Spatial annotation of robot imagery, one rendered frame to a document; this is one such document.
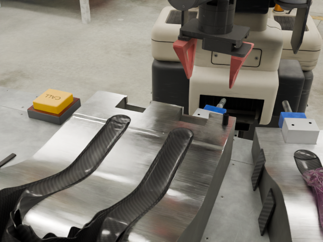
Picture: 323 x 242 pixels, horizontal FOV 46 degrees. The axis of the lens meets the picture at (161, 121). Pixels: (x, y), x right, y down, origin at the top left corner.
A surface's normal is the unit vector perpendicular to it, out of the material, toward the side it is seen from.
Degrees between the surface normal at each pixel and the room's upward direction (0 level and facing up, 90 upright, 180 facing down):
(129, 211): 28
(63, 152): 1
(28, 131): 0
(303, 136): 90
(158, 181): 2
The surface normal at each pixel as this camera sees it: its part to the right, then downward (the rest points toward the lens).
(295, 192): 0.01, -0.92
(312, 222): -0.01, -0.70
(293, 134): -0.07, 0.55
